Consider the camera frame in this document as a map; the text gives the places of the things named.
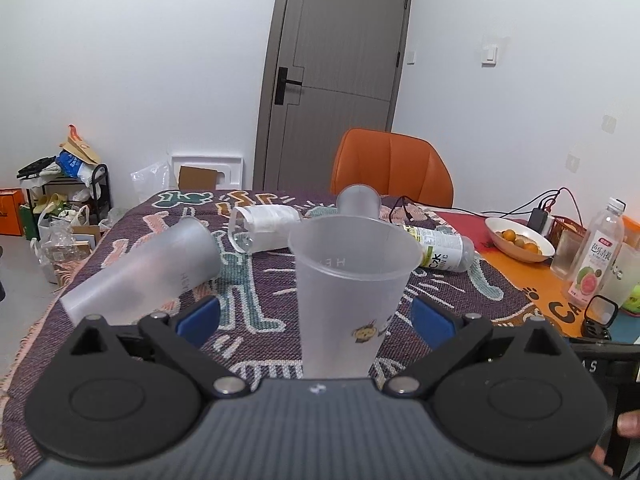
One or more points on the green box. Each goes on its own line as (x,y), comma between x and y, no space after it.
(29,220)

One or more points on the clear bottle with green label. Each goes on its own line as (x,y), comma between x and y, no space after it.
(442,251)

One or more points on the black eyeglasses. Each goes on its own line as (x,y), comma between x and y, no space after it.
(602,310)

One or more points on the white foam tray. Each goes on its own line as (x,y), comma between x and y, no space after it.
(230,165)

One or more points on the white wall outlet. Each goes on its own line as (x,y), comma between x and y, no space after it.
(608,124)
(573,163)

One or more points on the pink label juice bottle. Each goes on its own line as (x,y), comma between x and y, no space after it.
(595,260)

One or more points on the pile of small oranges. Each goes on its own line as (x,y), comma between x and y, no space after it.
(515,240)

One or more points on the brown cardboard box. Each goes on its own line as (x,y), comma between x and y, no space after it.
(197,177)

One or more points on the frosted cup with cartoon print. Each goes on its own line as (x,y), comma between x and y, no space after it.
(345,300)

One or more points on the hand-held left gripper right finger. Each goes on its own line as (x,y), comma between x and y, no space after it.
(434,320)

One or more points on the clear cup with white paper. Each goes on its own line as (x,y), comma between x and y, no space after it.
(267,220)

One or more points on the brown paper bag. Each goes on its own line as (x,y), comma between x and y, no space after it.
(80,147)

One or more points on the green ball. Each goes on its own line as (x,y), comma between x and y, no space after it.
(632,302)

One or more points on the black shelf rack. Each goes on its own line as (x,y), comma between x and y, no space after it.
(102,185)

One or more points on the small frosted plastic cup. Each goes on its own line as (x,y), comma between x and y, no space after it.
(357,202)

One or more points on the red basket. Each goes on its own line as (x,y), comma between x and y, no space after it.
(570,225)

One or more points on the printed blanket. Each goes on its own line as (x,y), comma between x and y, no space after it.
(260,300)

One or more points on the grey door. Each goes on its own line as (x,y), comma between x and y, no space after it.
(340,60)

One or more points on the orange chair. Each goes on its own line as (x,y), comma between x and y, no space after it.
(395,165)

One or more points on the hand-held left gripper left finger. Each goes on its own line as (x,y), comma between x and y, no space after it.
(199,321)

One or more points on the orange box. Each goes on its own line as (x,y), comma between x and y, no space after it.
(10,212)

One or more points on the pile of plastic bags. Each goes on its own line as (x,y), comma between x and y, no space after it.
(57,245)

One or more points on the white bowl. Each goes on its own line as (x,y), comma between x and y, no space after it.
(540,252)

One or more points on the person's right hand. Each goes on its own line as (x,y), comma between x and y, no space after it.
(629,425)

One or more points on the orange printed table mat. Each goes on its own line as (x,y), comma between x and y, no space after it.
(520,280)

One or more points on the clear plastic cup with label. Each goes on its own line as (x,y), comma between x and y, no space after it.
(622,270)

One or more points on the black charger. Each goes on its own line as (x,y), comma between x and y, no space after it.
(537,219)

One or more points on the clear drinking glass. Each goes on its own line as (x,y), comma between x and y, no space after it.
(565,257)

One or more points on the clear plastic bag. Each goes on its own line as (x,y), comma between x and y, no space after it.
(150,180)

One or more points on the white light switch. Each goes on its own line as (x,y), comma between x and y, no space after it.
(491,55)

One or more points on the large frosted plastic cup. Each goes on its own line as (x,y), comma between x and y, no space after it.
(150,270)

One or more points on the blue and white bag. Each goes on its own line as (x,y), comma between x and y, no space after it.
(72,165)

